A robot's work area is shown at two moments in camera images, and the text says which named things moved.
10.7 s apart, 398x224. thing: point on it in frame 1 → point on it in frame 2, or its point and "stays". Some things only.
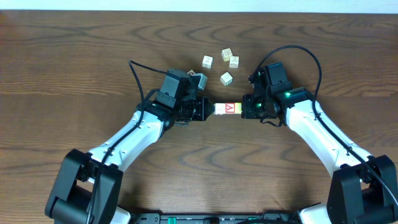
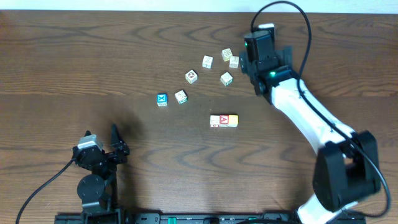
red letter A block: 229,107 → 224,121
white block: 207,61 stays
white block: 219,108 → 214,121
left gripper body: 191,111 → 112,158
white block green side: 226,78 stays
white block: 234,61 stays
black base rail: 258,218 stays
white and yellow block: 238,107 → 233,121
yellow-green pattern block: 226,53 stays
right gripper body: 257,107 → 250,68
